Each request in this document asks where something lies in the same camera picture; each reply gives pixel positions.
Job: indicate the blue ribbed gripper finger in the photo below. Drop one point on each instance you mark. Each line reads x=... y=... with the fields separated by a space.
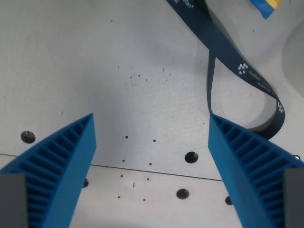
x=71 y=166
x=237 y=171

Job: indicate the blue and yellow bag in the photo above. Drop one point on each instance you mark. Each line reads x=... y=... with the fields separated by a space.
x=266 y=6

